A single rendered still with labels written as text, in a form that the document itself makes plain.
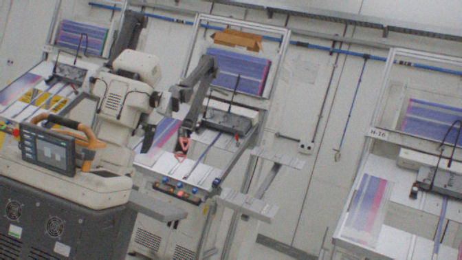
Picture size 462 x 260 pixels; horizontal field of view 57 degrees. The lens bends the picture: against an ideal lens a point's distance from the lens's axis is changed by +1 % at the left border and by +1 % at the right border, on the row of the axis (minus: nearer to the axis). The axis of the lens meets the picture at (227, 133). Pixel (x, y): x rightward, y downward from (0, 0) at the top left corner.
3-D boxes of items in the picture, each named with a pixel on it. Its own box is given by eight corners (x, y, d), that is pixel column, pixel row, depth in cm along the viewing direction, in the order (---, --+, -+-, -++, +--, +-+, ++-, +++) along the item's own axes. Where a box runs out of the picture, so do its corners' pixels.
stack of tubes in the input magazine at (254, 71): (258, 95, 296) (269, 58, 295) (196, 80, 316) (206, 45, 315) (264, 98, 308) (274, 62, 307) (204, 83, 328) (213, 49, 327)
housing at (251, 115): (254, 133, 304) (254, 117, 295) (196, 116, 323) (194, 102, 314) (259, 126, 309) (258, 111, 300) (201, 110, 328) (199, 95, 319)
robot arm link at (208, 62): (203, 49, 248) (218, 51, 245) (205, 69, 257) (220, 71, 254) (166, 90, 217) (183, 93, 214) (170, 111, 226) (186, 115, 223)
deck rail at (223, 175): (211, 199, 259) (210, 192, 255) (208, 197, 260) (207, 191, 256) (259, 129, 305) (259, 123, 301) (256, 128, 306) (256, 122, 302)
